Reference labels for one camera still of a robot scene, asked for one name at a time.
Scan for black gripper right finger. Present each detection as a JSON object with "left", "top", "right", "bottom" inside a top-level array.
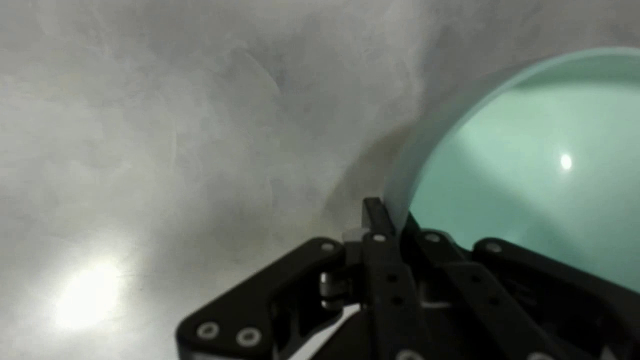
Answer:
[{"left": 400, "top": 211, "right": 640, "bottom": 360}]

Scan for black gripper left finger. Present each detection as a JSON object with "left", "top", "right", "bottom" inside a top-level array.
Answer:
[{"left": 175, "top": 195, "right": 430, "bottom": 360}]

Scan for mint green bowl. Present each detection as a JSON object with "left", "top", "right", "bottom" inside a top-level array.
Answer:
[{"left": 382, "top": 45, "right": 640, "bottom": 296}]

